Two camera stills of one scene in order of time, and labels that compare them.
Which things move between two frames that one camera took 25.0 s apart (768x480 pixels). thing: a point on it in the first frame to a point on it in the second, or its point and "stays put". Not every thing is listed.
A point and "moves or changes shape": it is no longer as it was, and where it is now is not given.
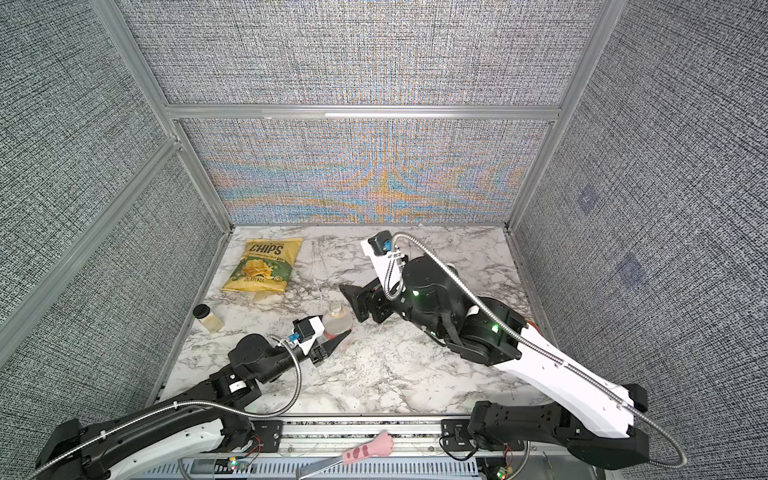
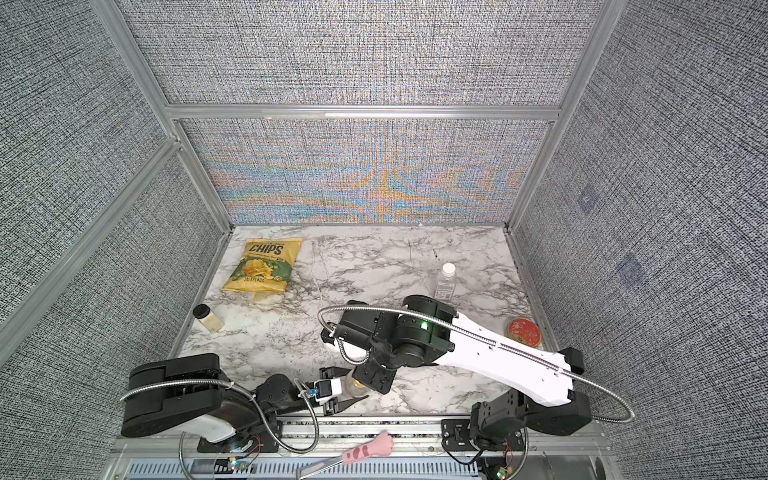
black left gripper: (322, 348) to (337, 406)
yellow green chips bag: (266, 265) stays put
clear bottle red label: (337, 321) moves or changes shape
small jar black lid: (208, 318) stays put
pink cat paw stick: (381, 445) stays put
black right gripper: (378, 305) to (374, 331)
